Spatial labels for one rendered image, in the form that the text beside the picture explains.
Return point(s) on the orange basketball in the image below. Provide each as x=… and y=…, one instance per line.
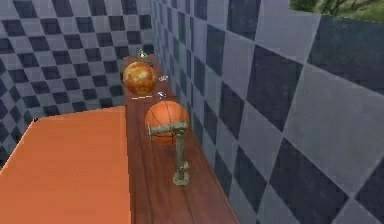
x=166, y=115

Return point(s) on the small silver object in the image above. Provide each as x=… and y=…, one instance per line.
x=161, y=94
x=163, y=78

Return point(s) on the mottled orange ball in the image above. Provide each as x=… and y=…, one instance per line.
x=139, y=78

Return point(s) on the small brass faucet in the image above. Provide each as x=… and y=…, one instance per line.
x=142, y=54

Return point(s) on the dark wooden shelf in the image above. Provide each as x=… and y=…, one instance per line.
x=156, y=186

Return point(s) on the orange bathtub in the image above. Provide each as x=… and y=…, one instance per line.
x=70, y=166

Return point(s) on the window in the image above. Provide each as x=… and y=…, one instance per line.
x=340, y=8

